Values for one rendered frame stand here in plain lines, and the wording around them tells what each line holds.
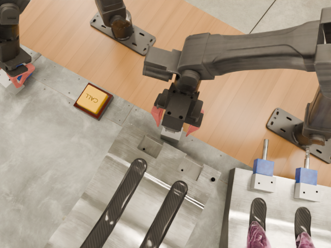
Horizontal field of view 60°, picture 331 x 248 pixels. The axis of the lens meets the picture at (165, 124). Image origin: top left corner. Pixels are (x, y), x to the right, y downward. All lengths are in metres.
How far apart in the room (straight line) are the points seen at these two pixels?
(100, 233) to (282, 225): 0.42
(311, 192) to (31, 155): 0.71
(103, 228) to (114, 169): 0.13
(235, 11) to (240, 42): 1.51
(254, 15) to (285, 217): 1.49
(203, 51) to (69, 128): 0.45
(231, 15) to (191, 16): 1.05
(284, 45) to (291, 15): 1.64
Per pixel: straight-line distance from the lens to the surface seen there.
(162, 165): 0.69
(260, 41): 0.49
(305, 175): 0.79
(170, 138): 0.74
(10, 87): 0.88
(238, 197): 0.74
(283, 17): 2.09
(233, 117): 0.83
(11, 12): 0.68
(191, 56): 0.54
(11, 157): 0.87
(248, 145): 0.83
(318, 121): 0.70
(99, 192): 0.70
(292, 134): 0.86
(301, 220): 0.80
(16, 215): 0.85
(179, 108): 0.60
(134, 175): 0.69
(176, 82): 0.63
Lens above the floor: 1.57
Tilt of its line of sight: 75 degrees down
